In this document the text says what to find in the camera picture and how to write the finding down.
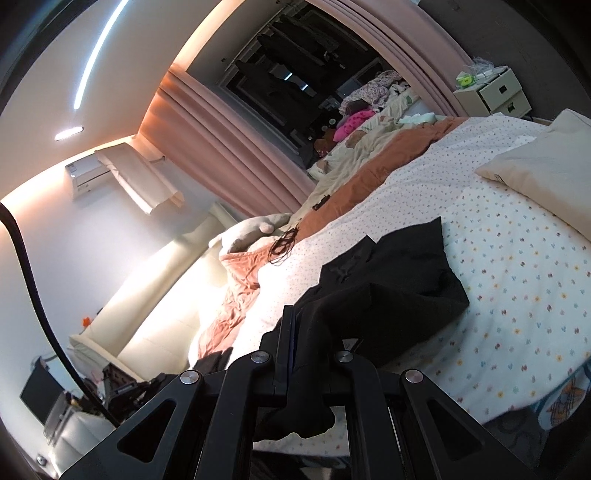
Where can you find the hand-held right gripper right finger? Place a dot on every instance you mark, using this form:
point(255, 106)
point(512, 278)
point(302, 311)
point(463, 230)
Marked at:
point(351, 374)

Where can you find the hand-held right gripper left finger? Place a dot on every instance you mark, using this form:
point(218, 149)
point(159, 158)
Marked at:
point(281, 360)

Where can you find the black button jacket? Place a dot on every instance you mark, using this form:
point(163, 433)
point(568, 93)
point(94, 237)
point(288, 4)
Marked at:
point(392, 295)

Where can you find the pile of floral clothes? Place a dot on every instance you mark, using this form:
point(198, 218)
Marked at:
point(374, 90)

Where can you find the hanging dark clothes group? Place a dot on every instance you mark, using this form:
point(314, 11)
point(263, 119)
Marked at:
point(300, 41)

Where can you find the salmon crumpled sheet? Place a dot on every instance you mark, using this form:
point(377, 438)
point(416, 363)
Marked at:
point(231, 300)

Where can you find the cream padded headboard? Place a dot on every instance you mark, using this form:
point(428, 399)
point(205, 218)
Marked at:
point(152, 300)

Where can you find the black monitor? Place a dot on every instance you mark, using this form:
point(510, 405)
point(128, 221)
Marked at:
point(39, 397)

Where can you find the beige pillow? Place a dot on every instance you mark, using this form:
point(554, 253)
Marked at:
point(249, 228)

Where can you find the small black object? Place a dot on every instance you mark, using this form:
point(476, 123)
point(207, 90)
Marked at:
point(321, 203)

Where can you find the rust orange blanket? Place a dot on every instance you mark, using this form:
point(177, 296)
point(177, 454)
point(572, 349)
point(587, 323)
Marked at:
point(369, 184)

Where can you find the cream printed quilt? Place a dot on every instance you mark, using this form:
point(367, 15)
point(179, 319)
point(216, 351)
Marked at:
point(355, 157)

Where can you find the brown plush toy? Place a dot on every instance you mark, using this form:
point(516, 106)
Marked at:
point(325, 141)

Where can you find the pink curtain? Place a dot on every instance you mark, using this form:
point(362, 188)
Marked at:
point(221, 143)
point(415, 50)

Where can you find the pink plush toy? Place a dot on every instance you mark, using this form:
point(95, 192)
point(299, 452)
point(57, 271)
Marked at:
point(353, 122)

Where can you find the small white cloth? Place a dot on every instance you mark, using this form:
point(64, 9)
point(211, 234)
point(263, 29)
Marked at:
point(415, 118)

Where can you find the oblong ceiling lamp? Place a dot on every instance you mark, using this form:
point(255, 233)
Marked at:
point(69, 133)

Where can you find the hanging dark garment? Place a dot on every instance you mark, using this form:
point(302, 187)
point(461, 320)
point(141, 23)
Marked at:
point(258, 74)

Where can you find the folded beige blanket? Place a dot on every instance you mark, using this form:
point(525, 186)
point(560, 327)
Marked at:
point(554, 166)

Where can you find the green small item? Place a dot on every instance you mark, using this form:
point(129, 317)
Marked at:
point(466, 81)

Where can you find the cream nightstand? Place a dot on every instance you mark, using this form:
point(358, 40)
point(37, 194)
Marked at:
point(498, 92)

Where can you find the clear plastic bag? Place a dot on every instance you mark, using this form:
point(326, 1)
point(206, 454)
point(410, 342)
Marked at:
point(485, 69)

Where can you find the ceiling light strip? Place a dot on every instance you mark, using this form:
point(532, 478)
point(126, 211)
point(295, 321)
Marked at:
point(99, 50)

